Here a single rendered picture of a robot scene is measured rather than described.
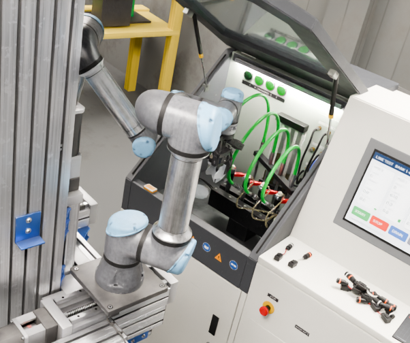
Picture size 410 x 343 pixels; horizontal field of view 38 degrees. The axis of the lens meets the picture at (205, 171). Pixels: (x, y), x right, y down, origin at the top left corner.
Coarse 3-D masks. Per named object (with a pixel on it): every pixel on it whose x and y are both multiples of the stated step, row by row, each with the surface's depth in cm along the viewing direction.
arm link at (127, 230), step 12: (120, 216) 176; (132, 216) 177; (144, 216) 177; (108, 228) 175; (120, 228) 172; (132, 228) 172; (144, 228) 174; (108, 240) 176; (120, 240) 173; (132, 240) 173; (144, 240) 172; (108, 252) 177; (120, 252) 175; (132, 252) 173; (120, 264) 177
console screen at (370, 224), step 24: (384, 144) 212; (360, 168) 217; (384, 168) 212; (408, 168) 208; (360, 192) 218; (384, 192) 213; (408, 192) 208; (336, 216) 224; (360, 216) 219; (384, 216) 214; (408, 216) 209; (384, 240) 214; (408, 240) 209; (408, 264) 210
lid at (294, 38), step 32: (192, 0) 223; (224, 0) 195; (256, 0) 166; (288, 0) 164; (224, 32) 251; (256, 32) 218; (288, 32) 191; (320, 32) 172; (288, 64) 237; (320, 64) 214
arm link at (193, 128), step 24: (168, 96) 153; (168, 120) 151; (192, 120) 150; (216, 120) 152; (168, 144) 156; (192, 144) 152; (216, 144) 157; (168, 168) 162; (192, 168) 158; (168, 192) 163; (192, 192) 163; (168, 216) 166; (168, 240) 168; (192, 240) 173; (168, 264) 171
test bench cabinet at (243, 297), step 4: (244, 292) 230; (240, 296) 232; (244, 296) 231; (240, 300) 232; (244, 300) 231; (240, 304) 233; (244, 304) 232; (240, 308) 234; (236, 312) 236; (240, 312) 234; (236, 316) 236; (240, 316) 235; (236, 320) 237; (232, 324) 239; (236, 324) 238; (232, 328) 240; (236, 328) 238; (232, 332) 240; (232, 336) 241; (228, 340) 243; (232, 340) 242
